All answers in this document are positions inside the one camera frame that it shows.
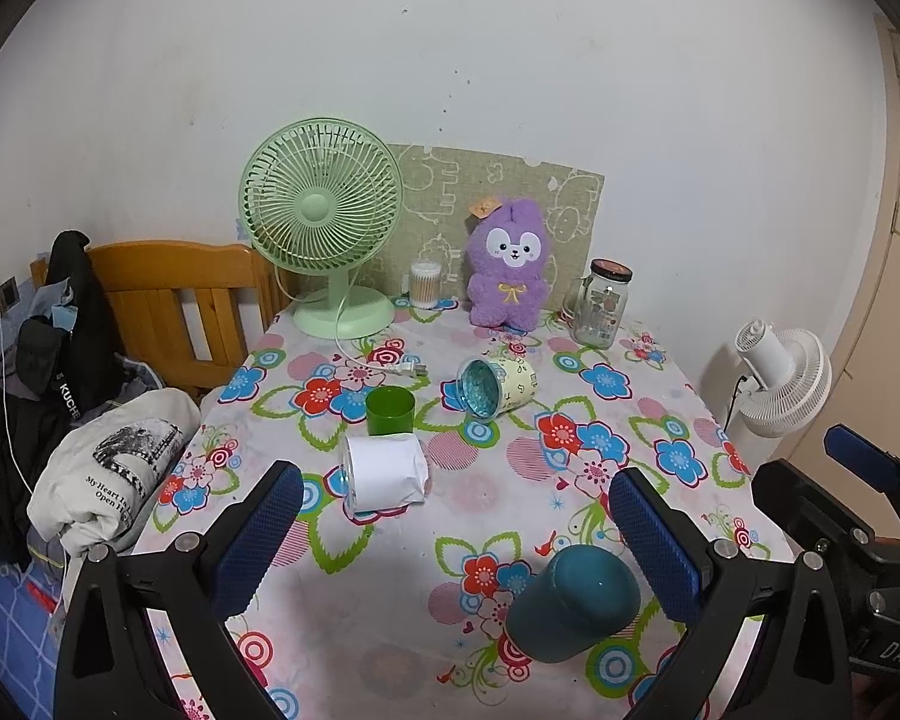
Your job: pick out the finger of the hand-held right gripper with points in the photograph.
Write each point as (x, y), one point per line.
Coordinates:
(802, 499)
(862, 457)

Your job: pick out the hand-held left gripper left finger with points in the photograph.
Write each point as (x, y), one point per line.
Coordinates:
(261, 536)

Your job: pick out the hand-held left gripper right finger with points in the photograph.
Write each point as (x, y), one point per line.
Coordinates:
(654, 540)

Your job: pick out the teal cup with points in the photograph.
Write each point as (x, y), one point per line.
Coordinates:
(570, 600)

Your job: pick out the green cup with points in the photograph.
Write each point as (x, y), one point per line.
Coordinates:
(390, 412)

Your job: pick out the cream patterned cup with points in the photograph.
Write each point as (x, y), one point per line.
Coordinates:
(514, 382)

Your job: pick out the white standing fan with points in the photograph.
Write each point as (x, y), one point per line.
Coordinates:
(784, 382)

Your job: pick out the white toilet paper roll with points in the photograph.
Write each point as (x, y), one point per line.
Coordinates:
(386, 472)

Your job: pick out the white printed shirt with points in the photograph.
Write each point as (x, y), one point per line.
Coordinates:
(120, 465)

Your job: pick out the floral tablecloth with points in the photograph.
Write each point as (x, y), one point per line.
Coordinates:
(435, 562)

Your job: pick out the glass jar with lid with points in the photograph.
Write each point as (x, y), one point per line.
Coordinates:
(604, 307)

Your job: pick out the blue checked bedsheet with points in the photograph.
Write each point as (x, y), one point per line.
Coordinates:
(11, 622)

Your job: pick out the black clothing pile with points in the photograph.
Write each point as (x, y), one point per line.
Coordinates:
(0, 465)

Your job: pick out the black jacket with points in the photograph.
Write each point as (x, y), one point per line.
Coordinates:
(82, 330)

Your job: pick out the wooden headboard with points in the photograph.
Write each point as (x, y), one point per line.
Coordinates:
(157, 277)

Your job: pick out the cotton swab container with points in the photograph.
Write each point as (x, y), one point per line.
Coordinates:
(426, 285)

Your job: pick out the purple plush toy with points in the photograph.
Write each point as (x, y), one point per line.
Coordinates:
(506, 277)

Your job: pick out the green desk fan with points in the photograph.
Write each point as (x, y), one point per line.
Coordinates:
(319, 210)

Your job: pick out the beige printed mat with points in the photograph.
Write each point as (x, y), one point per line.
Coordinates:
(450, 180)

